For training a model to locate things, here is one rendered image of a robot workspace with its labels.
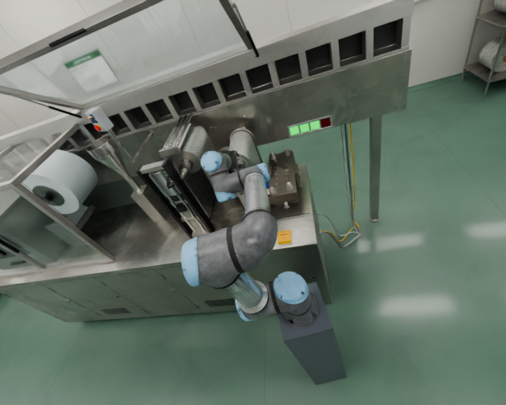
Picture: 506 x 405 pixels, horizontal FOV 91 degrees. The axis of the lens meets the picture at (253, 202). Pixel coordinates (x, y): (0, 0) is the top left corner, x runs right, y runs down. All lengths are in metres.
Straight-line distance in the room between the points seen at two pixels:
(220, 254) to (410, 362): 1.64
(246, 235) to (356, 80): 1.12
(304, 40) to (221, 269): 1.12
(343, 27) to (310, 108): 0.38
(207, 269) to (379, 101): 1.29
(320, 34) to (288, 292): 1.12
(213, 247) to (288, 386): 1.55
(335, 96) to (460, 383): 1.72
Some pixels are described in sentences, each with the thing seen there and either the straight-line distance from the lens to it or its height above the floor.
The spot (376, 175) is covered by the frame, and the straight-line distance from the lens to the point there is 2.11.
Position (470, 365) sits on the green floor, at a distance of 2.10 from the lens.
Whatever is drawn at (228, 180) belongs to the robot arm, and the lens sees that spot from 0.93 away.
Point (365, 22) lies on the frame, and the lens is 1.44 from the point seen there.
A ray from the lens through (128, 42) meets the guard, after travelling 1.26.
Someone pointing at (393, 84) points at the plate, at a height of 1.29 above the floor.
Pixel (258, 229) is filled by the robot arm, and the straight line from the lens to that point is 0.59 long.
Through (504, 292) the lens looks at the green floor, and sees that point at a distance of 2.35.
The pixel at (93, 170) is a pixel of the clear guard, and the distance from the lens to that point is 1.91.
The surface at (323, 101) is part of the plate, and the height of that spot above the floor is 1.31.
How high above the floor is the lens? 1.96
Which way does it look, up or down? 42 degrees down
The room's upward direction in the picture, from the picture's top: 25 degrees counter-clockwise
